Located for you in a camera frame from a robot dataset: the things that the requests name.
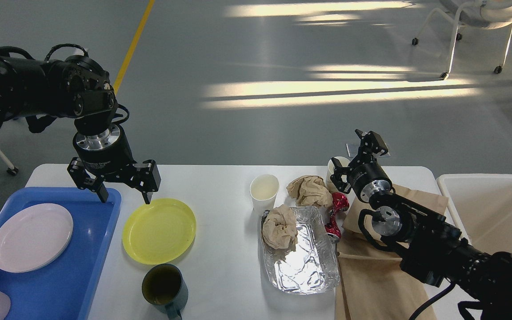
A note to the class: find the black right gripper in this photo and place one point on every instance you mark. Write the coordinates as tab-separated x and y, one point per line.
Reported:
369	178

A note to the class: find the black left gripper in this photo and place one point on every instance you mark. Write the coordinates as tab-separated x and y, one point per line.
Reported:
108	157

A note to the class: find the yellow round plate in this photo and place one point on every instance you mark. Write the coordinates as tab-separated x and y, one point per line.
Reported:
159	232

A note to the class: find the dark green mug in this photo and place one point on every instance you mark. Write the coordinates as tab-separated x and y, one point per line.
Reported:
164	288

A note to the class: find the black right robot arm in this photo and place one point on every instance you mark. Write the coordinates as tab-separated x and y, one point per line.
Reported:
430	248

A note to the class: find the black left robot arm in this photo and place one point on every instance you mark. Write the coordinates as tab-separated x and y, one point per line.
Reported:
78	88

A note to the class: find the crumpled brown paper ball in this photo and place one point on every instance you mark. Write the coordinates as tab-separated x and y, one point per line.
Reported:
310	190

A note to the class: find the white round plate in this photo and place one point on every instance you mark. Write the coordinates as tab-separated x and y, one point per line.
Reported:
34	237

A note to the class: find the crumpled brown paper in tray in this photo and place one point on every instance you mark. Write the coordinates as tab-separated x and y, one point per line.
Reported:
279	229

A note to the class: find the aluminium foil tray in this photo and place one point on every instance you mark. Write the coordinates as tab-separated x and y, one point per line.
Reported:
310	265

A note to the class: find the brown paper bag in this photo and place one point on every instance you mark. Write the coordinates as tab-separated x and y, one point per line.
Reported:
372	286

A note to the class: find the blue plastic tray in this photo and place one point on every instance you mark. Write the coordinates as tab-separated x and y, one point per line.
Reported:
64	289

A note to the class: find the white plastic bin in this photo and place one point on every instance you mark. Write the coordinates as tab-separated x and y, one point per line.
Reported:
481	206

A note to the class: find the white chair on casters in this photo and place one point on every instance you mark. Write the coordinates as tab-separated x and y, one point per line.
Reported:
484	14

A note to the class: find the white frame with casters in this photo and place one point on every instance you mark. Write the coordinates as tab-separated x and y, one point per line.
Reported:
11	168

